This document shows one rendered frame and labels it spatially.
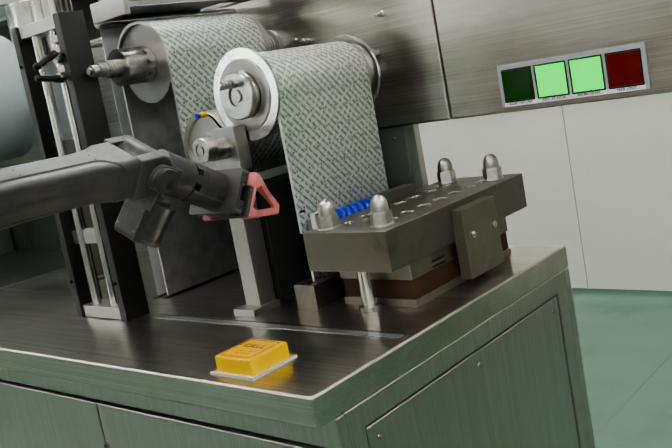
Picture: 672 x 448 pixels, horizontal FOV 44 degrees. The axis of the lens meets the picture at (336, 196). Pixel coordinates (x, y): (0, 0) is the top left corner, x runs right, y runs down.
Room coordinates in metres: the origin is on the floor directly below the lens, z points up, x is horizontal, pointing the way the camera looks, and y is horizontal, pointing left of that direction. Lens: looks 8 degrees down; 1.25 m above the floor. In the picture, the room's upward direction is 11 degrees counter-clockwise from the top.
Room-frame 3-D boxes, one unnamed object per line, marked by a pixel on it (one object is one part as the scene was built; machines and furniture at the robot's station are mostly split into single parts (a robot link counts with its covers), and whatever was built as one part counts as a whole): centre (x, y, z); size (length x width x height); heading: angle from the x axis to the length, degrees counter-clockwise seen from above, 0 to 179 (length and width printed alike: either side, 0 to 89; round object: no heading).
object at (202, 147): (1.32, 0.19, 1.18); 0.04 x 0.02 x 0.04; 48
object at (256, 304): (1.34, 0.16, 1.05); 0.06 x 0.05 x 0.31; 138
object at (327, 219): (1.26, 0.02, 1.05); 0.04 x 0.04 x 0.04
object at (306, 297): (1.40, -0.02, 0.92); 0.28 x 0.04 x 0.04; 138
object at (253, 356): (1.07, 0.15, 0.91); 0.07 x 0.07 x 0.02; 48
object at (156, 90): (1.62, 0.21, 1.34); 0.25 x 0.14 x 0.14; 138
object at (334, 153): (1.40, -0.01, 1.11); 0.23 x 0.01 x 0.18; 138
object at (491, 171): (1.44, -0.27, 1.05); 0.04 x 0.04 x 0.04
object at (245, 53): (1.35, 0.11, 1.25); 0.15 x 0.01 x 0.15; 48
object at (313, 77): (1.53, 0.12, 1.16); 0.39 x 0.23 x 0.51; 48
